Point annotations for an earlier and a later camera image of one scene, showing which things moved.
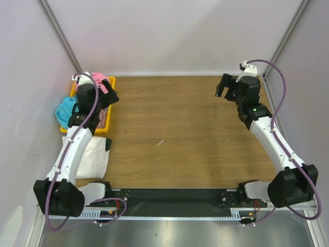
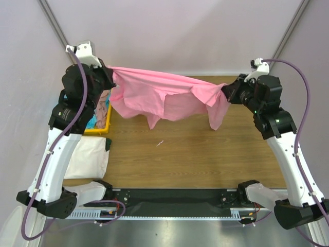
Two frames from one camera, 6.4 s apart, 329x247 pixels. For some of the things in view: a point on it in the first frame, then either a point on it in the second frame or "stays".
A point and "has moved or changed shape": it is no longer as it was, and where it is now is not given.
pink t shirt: [98, 77] has moved or changed shape
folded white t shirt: [93, 159] stays
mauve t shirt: [102, 122] stays
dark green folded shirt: [108, 141] stays
